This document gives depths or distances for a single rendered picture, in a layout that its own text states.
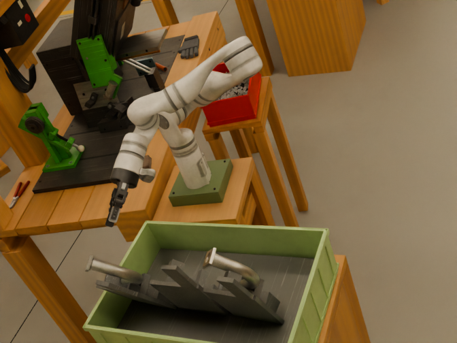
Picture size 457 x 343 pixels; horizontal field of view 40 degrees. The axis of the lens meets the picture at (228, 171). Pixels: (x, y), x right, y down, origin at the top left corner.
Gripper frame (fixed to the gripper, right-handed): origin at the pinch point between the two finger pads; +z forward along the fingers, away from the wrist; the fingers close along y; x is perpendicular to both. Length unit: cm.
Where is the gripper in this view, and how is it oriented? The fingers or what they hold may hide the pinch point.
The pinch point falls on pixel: (111, 222)
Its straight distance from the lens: 168.4
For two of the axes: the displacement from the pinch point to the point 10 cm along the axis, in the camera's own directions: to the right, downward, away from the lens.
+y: 2.8, -2.1, -9.4
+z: -2.4, 9.3, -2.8
